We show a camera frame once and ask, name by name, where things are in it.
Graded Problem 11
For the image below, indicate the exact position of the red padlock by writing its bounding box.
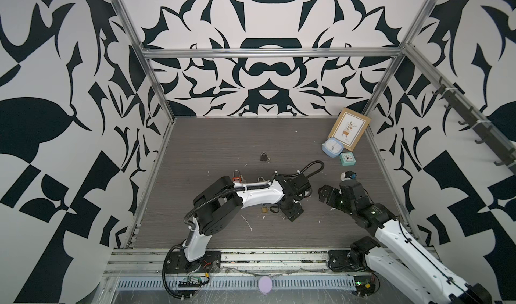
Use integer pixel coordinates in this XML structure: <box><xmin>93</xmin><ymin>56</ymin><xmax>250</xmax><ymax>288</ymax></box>
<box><xmin>232</xmin><ymin>170</ymin><xmax>244</xmax><ymax>183</ymax></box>

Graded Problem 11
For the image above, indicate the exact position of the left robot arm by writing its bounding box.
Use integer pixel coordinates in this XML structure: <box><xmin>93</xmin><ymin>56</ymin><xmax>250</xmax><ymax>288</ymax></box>
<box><xmin>180</xmin><ymin>160</ymin><xmax>325</xmax><ymax>262</ymax></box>

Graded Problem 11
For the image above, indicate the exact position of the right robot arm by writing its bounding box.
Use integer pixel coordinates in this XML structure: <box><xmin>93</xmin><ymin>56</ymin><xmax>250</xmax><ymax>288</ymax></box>
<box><xmin>318</xmin><ymin>178</ymin><xmax>493</xmax><ymax>303</ymax></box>

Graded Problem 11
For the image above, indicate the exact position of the green square alarm clock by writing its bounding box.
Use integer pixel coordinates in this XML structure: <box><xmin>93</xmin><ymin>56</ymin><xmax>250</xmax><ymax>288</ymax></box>
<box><xmin>339</xmin><ymin>152</ymin><xmax>356</xmax><ymax>166</ymax></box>

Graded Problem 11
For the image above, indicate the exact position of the blue round alarm clock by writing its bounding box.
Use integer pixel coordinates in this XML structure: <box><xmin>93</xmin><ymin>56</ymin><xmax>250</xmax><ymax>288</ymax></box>
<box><xmin>321</xmin><ymin>137</ymin><xmax>344</xmax><ymax>158</ymax></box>

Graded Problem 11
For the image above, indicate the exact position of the purple round cap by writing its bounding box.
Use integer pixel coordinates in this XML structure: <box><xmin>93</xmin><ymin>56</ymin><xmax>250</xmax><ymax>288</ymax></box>
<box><xmin>258</xmin><ymin>276</ymin><xmax>273</xmax><ymax>295</ymax></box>

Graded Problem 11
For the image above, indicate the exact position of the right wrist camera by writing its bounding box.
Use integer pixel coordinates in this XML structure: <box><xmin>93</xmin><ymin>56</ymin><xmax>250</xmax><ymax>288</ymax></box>
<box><xmin>340</xmin><ymin>170</ymin><xmax>357</xmax><ymax>181</ymax></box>

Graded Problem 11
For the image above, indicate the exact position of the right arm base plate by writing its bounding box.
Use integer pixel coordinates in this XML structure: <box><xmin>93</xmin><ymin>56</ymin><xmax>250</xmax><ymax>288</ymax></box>
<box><xmin>327</xmin><ymin>250</ymin><xmax>362</xmax><ymax>273</ymax></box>

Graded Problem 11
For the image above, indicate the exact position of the wooden picture frame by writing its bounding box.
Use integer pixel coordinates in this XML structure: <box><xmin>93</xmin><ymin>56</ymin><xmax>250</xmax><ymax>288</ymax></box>
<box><xmin>328</xmin><ymin>108</ymin><xmax>371</xmax><ymax>152</ymax></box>

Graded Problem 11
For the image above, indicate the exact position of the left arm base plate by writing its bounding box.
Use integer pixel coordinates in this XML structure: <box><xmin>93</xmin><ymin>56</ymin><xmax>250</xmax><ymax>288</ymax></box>
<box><xmin>163</xmin><ymin>250</ymin><xmax>222</xmax><ymax>274</ymax></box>

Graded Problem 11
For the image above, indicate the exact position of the black wall hook rack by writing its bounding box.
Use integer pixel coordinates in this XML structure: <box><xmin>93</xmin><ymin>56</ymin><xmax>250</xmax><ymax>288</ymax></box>
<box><xmin>433</xmin><ymin>76</ymin><xmax>515</xmax><ymax>175</ymax></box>

